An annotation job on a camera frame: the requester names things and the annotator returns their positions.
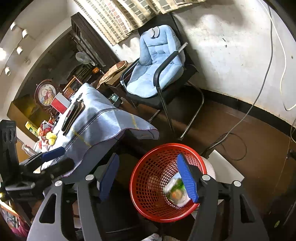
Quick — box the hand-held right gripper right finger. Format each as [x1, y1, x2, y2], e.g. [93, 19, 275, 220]
[177, 153, 270, 241]

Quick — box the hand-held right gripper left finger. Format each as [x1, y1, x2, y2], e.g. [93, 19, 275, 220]
[26, 153, 120, 241]

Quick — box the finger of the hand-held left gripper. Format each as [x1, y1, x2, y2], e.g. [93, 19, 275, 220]
[33, 158, 75, 180]
[20, 146, 65, 173]

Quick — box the white printed snack packet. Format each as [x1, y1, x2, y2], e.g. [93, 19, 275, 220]
[163, 173, 193, 207]

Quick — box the red plastic mesh basket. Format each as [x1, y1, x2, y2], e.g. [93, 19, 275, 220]
[129, 143, 208, 223]

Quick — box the yellow toy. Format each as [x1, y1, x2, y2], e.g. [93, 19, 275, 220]
[46, 131, 57, 145]

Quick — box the metal bottle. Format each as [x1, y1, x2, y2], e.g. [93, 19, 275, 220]
[22, 144, 35, 156]

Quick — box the red decoration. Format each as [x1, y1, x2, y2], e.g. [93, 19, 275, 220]
[38, 120, 55, 142]

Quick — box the green yellow box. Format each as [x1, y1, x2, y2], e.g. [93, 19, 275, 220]
[25, 121, 38, 137]

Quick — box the white flat board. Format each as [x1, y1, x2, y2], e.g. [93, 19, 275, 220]
[203, 149, 245, 207]

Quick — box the black clipboard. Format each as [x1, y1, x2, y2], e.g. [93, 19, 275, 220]
[61, 100, 86, 136]

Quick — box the brown cardboard box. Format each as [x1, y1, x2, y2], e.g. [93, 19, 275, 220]
[7, 94, 47, 142]

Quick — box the red and white box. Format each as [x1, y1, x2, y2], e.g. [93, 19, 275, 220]
[50, 93, 71, 114]

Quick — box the light blue tablecloth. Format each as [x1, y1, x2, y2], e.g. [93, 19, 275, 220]
[35, 83, 160, 179]

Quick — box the colourful printed box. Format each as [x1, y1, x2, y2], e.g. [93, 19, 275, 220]
[0, 204, 28, 239]

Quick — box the small desk fan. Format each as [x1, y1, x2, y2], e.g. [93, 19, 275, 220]
[75, 51, 91, 65]

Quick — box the brown paper bag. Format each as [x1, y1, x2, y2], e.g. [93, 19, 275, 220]
[96, 60, 129, 90]

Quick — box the dark wooden cabinet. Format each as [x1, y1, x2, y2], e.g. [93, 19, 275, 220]
[70, 13, 121, 77]

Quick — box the light blue seat cushion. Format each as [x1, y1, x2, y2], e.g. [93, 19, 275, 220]
[127, 25, 186, 97]

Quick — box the patterned window blind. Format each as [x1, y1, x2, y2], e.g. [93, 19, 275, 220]
[74, 0, 206, 47]

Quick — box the black cable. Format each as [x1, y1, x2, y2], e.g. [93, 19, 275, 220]
[201, 132, 247, 161]

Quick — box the wooden frame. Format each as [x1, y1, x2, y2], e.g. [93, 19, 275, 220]
[62, 76, 82, 98]

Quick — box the black metal frame chair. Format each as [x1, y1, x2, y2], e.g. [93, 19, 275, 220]
[120, 13, 205, 141]

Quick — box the white cable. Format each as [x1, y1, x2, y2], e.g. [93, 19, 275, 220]
[266, 5, 296, 112]

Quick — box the grey cable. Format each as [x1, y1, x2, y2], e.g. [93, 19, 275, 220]
[178, 0, 274, 142]

